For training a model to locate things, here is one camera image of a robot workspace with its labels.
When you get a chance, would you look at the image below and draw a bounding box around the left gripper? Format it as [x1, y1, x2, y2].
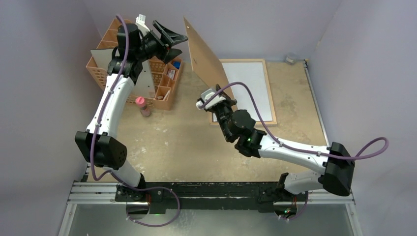
[136, 22, 187, 63]

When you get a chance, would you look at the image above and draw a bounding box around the printed photo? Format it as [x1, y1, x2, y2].
[221, 59, 277, 126]

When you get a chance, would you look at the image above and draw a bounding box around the white wooden picture frame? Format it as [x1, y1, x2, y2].
[200, 59, 277, 126]

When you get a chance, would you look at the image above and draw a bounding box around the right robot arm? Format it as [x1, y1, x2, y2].
[206, 96, 355, 200]

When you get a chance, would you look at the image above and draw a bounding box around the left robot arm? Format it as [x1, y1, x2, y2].
[75, 21, 188, 201]

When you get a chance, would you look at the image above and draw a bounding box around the blue item in organizer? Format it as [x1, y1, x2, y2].
[173, 61, 180, 69]

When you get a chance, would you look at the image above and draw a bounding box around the orange plastic desk organizer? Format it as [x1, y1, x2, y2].
[86, 18, 183, 110]

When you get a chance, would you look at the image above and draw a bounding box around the red white small box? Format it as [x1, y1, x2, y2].
[167, 69, 176, 80]

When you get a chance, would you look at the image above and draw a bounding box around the white board in organizer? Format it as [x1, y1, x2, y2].
[90, 49, 156, 98]

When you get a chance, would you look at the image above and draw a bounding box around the pink capped small bottle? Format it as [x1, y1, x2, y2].
[135, 96, 151, 117]

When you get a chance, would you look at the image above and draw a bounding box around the small clear jar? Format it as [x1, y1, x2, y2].
[285, 53, 298, 65]

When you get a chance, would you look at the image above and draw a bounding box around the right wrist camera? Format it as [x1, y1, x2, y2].
[196, 85, 228, 113]

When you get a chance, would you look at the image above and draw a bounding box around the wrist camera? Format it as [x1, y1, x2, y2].
[196, 85, 228, 113]
[135, 14, 150, 35]

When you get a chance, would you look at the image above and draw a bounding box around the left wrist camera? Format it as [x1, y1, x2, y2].
[135, 14, 150, 35]

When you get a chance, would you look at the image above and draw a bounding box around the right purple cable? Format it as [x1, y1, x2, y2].
[199, 82, 389, 161]

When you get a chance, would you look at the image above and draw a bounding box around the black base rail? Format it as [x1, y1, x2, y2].
[66, 181, 356, 214]

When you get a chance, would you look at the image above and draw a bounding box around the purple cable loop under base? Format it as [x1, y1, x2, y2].
[126, 187, 182, 228]

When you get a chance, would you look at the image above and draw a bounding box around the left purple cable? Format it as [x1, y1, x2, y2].
[90, 14, 131, 188]

